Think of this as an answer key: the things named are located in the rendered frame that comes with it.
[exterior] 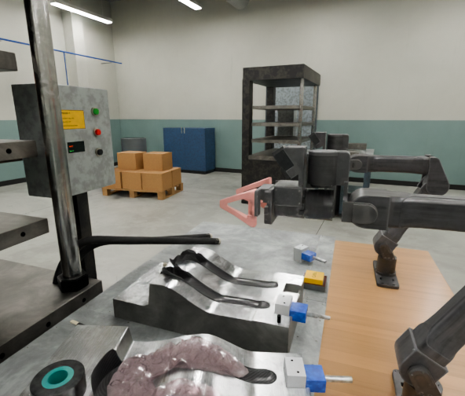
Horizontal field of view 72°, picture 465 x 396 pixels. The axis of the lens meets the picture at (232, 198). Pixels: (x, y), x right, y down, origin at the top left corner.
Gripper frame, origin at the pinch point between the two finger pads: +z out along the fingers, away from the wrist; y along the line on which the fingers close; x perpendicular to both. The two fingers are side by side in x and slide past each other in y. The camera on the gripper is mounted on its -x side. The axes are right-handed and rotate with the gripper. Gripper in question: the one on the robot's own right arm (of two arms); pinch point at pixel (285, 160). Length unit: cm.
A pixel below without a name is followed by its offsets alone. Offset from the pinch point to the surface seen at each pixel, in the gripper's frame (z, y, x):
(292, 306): -11, 48, 30
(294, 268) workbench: -5.6, 6.0, 40.1
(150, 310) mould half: 26, 54, 35
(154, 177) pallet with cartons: 278, -336, 80
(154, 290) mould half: 24, 54, 28
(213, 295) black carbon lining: 11, 47, 32
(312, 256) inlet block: -11.6, 0.5, 36.8
